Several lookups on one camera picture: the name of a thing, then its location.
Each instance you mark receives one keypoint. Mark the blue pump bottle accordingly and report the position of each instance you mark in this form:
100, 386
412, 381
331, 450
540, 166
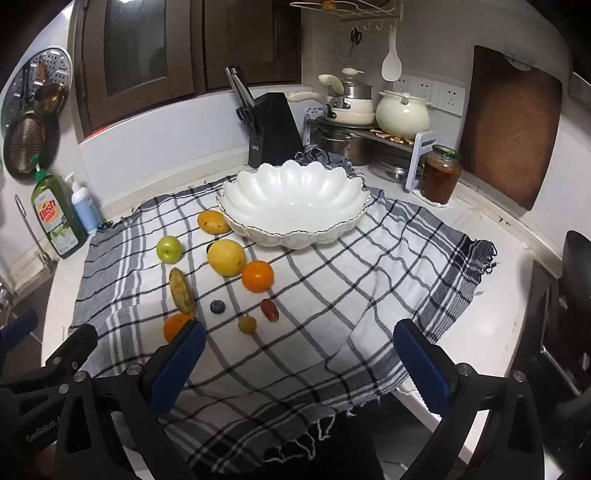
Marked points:
85, 207

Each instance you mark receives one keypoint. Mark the dark blue blueberry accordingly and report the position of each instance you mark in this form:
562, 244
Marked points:
217, 307

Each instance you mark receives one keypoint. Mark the brass ladle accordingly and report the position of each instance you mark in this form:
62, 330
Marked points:
50, 97

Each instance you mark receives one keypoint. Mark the dark chair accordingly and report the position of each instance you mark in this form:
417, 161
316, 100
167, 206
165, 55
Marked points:
572, 286

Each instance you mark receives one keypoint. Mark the cream pot with lid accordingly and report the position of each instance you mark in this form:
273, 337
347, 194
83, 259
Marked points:
401, 115

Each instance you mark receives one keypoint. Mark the white rice paddle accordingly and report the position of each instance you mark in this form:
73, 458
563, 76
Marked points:
391, 64

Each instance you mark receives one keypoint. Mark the round steel steamer plate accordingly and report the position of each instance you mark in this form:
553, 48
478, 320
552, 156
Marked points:
51, 60

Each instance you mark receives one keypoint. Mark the brown wooden cutting board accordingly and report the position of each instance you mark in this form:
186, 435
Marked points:
508, 129

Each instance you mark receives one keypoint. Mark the cream frying pan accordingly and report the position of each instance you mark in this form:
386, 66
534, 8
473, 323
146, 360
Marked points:
351, 115

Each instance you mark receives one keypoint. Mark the wooden bead trivet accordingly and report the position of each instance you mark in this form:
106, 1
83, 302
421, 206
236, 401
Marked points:
392, 137

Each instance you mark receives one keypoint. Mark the small yellow-brown jujube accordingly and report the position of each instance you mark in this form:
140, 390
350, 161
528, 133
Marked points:
247, 325

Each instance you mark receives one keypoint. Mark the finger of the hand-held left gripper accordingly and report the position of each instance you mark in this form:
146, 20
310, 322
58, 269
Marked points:
18, 326
74, 345

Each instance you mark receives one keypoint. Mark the yellow mango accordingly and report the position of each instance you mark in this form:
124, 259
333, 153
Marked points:
213, 222

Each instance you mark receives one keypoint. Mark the round mesh strainer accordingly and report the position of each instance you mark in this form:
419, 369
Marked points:
25, 143

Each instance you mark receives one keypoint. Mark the white coaster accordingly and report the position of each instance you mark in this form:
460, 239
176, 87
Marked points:
429, 202

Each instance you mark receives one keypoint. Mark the white wall socket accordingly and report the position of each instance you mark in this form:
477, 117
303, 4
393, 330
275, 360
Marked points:
451, 99
405, 87
425, 87

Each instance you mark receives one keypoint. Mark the steel pot lids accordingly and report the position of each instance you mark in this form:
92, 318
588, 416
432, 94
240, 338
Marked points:
390, 168

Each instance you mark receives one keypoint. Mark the yellow fruit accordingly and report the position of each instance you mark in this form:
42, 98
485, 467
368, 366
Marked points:
182, 291

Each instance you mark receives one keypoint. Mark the green dish soap bottle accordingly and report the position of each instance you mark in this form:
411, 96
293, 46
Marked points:
55, 217

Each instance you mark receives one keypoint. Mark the red grape tomato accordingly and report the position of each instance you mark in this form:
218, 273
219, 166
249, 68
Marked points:
269, 309

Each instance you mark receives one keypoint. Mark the steel stockpot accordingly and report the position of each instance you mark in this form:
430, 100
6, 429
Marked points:
344, 145

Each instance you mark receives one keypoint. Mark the grey checked cloth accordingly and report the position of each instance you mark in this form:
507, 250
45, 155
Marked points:
323, 300

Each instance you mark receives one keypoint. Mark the steel pot with glass lid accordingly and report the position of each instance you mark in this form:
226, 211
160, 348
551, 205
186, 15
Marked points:
358, 87

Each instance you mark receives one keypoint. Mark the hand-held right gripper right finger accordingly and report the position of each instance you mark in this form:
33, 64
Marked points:
420, 364

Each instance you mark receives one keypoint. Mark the green apple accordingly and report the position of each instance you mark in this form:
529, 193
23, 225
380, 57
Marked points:
169, 249

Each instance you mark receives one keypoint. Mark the white scalloped bowl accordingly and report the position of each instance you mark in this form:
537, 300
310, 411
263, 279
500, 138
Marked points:
291, 203

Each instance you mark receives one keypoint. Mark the yellow lemon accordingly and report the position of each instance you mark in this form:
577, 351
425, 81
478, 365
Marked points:
226, 257

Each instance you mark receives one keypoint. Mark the black knife block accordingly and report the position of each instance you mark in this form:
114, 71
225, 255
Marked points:
274, 134

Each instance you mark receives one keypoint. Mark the small hanging scissors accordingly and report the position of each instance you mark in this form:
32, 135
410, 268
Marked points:
355, 37

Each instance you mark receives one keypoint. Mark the orange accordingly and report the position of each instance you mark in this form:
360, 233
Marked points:
257, 276
174, 326

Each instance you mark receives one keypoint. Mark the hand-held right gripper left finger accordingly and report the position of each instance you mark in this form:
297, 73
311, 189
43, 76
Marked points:
180, 364

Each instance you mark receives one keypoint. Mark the steel kitchen shelf rack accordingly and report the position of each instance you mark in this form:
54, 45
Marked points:
418, 157

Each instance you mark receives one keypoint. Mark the glass jar with green lid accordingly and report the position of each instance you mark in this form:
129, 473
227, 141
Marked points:
441, 177

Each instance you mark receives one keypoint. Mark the dark brown window frame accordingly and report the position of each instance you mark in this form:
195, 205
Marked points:
184, 64

